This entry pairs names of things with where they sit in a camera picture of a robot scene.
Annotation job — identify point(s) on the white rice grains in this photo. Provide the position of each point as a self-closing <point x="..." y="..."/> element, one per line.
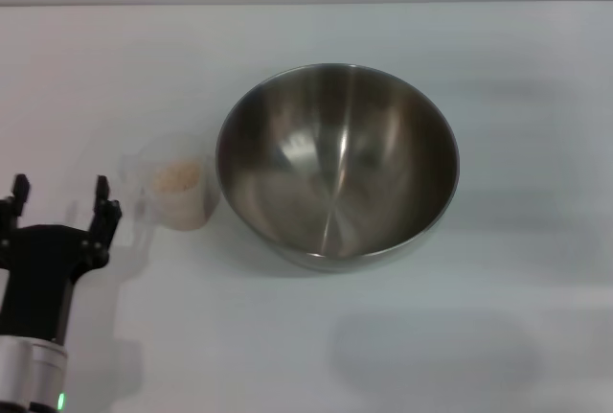
<point x="177" y="176"/>

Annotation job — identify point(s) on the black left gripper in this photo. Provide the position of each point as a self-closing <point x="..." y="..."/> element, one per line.
<point x="38" y="279"/>

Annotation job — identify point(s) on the stainless steel mixing bowl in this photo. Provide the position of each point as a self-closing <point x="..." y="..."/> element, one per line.
<point x="335" y="168"/>

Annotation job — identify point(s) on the clear plastic measuring cup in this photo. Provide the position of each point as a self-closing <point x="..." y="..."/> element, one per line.
<point x="184" y="209"/>

